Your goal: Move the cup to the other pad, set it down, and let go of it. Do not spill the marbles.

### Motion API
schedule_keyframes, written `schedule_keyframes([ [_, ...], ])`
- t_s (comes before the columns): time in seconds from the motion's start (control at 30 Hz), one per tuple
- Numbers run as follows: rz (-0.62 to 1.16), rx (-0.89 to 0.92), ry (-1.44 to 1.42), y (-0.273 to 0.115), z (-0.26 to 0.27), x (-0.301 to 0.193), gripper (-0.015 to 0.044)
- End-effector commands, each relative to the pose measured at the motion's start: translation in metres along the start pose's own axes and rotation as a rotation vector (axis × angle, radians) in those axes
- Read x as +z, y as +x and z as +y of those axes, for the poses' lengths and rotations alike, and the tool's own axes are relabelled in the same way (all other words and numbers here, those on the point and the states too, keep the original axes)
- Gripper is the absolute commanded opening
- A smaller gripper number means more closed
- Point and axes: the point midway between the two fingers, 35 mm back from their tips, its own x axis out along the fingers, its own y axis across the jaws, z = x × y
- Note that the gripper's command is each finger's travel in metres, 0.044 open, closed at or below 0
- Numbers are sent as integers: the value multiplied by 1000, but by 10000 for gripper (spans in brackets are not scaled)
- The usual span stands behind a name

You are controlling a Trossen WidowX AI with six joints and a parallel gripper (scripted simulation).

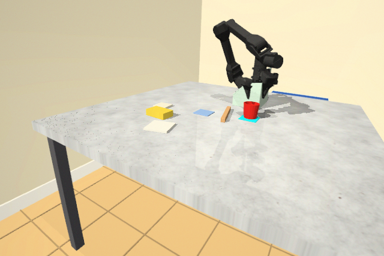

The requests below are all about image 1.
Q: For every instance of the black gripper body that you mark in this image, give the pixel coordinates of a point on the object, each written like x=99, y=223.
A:
x=247, y=81

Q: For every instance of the light wooden bar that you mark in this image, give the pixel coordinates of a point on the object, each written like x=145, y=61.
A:
x=225, y=114

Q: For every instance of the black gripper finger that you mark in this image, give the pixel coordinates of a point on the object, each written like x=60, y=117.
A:
x=247, y=90
x=265, y=89

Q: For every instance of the yellow rectangular block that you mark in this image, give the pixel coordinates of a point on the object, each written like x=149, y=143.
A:
x=159, y=112

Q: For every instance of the red cup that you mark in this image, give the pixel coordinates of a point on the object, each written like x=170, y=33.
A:
x=250, y=109

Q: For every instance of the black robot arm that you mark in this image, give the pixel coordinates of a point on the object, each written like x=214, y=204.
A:
x=254, y=44

